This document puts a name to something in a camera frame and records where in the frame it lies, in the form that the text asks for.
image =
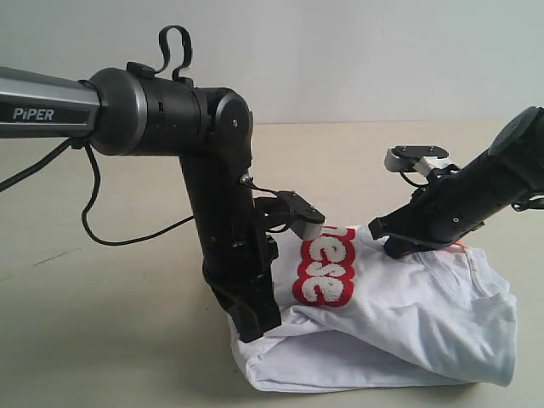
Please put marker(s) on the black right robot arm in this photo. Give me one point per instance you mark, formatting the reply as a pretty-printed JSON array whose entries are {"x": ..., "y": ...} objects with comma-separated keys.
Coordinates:
[{"x": 510, "y": 171}]

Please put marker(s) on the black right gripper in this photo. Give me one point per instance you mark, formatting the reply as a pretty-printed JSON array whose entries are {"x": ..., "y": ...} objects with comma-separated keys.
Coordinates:
[{"x": 435, "y": 217}]

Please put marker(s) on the white t-shirt red Chinese patch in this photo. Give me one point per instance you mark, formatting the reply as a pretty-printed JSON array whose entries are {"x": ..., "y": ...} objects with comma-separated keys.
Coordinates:
[{"x": 352, "y": 317}]

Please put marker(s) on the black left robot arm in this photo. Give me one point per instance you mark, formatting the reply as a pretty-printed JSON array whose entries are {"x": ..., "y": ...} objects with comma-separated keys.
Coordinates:
[{"x": 128, "y": 112}]

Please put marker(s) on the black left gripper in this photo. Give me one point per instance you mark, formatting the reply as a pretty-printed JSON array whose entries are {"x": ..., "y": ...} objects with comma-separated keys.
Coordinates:
[{"x": 237, "y": 266}]

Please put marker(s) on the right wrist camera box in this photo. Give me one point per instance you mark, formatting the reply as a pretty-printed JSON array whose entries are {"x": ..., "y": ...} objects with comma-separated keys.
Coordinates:
[{"x": 422, "y": 159}]

